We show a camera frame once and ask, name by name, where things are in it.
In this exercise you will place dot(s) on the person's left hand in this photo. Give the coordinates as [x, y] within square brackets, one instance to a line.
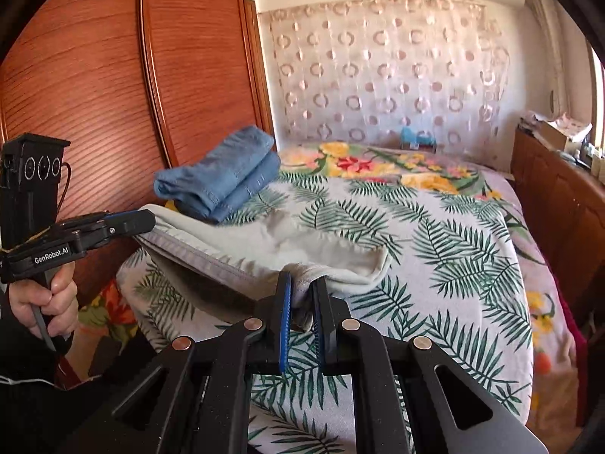
[23, 302]

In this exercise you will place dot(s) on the white wrapped pipe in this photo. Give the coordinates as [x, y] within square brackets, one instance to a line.
[548, 47]

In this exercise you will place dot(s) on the grey pants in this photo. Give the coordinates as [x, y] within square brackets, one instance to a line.
[246, 250]

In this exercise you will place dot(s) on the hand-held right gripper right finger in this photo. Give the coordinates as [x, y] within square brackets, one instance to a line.
[317, 331]

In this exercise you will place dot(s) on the bed with leaf-print sheet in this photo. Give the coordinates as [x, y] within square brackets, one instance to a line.
[378, 161]

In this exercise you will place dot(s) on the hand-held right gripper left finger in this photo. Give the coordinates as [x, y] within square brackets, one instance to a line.
[285, 326]

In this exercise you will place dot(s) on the brown wooden sideboard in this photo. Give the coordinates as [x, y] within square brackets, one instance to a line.
[557, 208]

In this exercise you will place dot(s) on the cardboard box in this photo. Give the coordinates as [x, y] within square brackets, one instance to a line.
[562, 135]

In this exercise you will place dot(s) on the window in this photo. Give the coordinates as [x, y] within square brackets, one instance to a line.
[598, 104]

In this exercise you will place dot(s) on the blue toy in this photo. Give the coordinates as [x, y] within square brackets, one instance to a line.
[416, 139]

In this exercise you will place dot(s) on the folded blue jeans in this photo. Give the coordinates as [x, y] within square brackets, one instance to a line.
[227, 170]

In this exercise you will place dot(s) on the red cloth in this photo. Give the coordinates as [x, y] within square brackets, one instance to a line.
[574, 326]

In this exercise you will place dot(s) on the person's left forearm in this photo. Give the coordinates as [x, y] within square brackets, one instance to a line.
[38, 411]

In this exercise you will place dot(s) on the circle patterned curtain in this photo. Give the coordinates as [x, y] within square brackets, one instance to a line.
[378, 71]

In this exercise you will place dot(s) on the brown wooden wardrobe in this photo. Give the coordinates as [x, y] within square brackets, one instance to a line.
[118, 80]

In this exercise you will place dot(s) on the leaf print bedsheet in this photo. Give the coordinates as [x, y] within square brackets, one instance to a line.
[425, 269]

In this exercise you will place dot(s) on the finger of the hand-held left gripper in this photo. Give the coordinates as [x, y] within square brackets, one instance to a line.
[137, 223]
[116, 217]

